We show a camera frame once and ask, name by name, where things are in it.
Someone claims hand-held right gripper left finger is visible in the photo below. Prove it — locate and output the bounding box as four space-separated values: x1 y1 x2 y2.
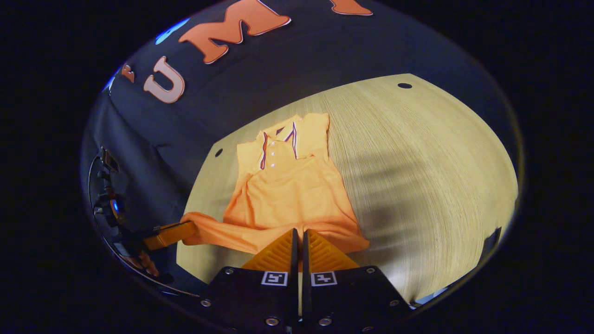
197 227 300 334

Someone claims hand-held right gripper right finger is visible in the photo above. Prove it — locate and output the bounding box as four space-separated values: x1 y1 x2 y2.
302 229 413 334

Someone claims orange T-shirt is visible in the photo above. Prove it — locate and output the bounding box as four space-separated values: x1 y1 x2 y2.
180 113 370 256

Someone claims small black block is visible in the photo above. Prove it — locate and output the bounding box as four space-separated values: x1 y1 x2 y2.
483 227 503 258

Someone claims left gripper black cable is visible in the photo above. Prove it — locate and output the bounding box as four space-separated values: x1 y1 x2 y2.
87 155 201 297

